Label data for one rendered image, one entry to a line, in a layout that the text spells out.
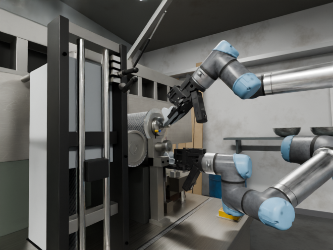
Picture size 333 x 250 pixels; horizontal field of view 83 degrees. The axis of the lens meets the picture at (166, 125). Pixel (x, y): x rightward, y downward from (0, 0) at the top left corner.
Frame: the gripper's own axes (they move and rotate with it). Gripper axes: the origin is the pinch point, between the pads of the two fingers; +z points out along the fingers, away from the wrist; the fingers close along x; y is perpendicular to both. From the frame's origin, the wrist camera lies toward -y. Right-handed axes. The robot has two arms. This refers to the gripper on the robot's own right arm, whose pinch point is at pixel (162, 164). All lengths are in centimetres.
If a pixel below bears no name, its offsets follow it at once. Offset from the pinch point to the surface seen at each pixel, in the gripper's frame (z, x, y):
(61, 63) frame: -15, 49, 26
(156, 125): -4.5, 8.9, 16.2
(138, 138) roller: -1.6, 15.4, 11.7
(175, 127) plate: 31, -57, 18
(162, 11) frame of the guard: 7, -12, 77
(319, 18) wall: -74, -284, 175
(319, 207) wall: -62, -282, -96
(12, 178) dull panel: 31, 43, -1
